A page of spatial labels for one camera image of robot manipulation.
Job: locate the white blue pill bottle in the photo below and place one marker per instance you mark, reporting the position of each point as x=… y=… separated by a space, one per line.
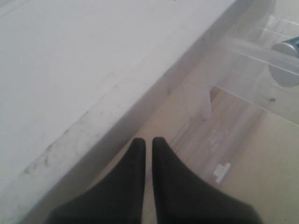
x=284 y=63

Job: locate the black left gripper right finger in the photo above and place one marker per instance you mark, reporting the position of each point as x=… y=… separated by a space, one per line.
x=181 y=197

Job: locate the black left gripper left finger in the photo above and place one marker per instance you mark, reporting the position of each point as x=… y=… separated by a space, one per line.
x=116 y=199

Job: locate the white plastic drawer cabinet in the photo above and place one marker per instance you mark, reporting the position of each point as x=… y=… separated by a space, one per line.
x=79 y=77

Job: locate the clear drawer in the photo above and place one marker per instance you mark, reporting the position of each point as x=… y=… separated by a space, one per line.
x=239 y=64
x=196 y=120

